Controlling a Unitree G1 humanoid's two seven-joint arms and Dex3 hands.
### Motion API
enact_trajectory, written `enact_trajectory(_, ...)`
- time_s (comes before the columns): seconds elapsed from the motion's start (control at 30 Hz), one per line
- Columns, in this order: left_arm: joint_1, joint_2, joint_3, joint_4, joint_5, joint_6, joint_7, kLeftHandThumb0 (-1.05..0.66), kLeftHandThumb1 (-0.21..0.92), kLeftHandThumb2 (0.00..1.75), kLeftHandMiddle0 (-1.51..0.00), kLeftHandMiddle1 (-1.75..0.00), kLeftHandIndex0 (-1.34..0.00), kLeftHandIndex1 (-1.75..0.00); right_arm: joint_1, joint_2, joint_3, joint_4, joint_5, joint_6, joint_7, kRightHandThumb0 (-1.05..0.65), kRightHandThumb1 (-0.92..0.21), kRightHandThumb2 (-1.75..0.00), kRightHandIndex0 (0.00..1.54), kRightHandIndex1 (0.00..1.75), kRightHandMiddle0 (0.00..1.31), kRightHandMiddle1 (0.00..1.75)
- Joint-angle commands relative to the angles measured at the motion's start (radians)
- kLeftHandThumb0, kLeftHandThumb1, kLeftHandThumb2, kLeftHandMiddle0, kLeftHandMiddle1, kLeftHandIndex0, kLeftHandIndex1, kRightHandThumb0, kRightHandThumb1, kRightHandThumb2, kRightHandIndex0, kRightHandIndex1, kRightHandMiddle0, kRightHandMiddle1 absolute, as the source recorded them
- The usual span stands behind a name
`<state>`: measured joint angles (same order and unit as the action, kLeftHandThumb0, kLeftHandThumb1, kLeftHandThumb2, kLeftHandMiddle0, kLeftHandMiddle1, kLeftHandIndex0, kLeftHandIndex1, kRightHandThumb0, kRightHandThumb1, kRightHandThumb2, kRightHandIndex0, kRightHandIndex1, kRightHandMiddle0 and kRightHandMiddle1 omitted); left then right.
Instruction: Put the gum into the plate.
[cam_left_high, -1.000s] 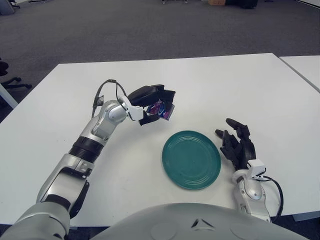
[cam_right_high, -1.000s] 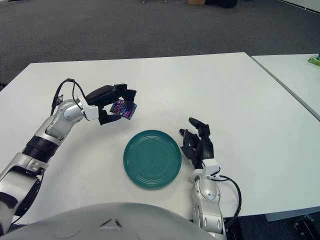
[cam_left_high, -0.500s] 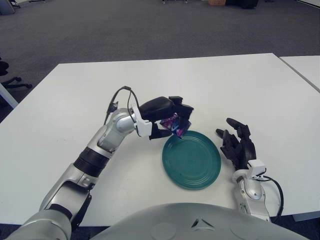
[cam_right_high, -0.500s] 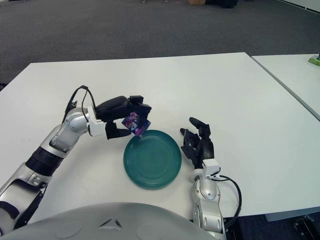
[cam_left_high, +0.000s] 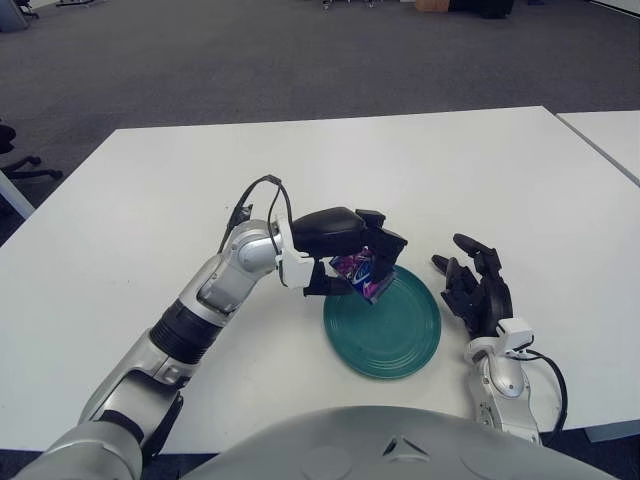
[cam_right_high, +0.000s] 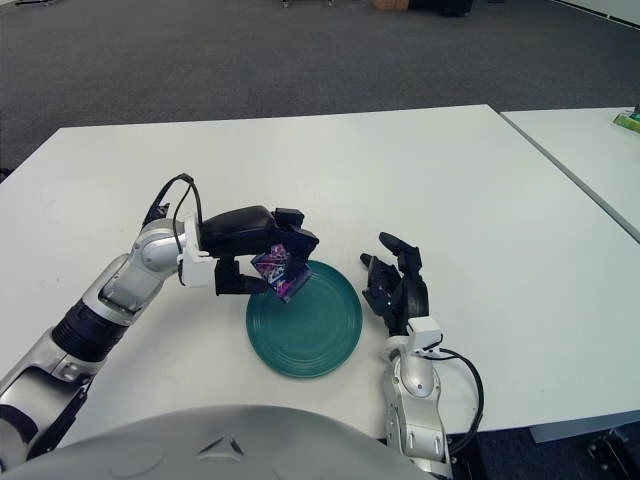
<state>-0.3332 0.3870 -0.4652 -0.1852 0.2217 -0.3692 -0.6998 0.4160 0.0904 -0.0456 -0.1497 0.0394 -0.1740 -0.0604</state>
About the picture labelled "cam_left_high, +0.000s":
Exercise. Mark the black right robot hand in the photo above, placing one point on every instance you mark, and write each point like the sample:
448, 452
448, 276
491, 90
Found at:
487, 300

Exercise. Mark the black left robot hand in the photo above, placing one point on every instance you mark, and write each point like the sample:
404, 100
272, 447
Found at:
330, 230

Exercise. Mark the purple gum pack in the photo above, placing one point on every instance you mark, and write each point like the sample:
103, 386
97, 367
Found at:
357, 277

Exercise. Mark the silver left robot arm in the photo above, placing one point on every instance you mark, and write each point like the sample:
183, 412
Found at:
220, 285

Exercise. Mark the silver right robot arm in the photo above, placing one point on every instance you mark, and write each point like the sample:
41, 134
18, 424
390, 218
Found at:
505, 380

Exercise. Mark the green round plate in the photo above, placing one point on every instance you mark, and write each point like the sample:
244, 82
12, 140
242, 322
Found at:
385, 340

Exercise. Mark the white neighbouring table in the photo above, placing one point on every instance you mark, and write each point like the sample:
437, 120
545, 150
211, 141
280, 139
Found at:
610, 132

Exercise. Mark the grey robot torso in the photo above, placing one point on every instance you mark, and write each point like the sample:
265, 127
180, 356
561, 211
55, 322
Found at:
325, 442

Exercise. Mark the brown cardboard box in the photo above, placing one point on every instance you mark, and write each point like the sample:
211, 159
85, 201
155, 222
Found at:
433, 5

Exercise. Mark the black background furniture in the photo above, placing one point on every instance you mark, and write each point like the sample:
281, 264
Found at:
487, 7

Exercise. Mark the white table leg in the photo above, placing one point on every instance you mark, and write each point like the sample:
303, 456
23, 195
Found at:
15, 195

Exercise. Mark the black office chair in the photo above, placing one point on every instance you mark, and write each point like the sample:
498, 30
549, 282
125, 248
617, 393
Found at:
7, 137

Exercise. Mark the black chair base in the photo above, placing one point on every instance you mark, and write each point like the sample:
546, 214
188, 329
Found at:
29, 10

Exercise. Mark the grey cabinet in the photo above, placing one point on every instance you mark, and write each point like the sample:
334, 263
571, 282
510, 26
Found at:
11, 14

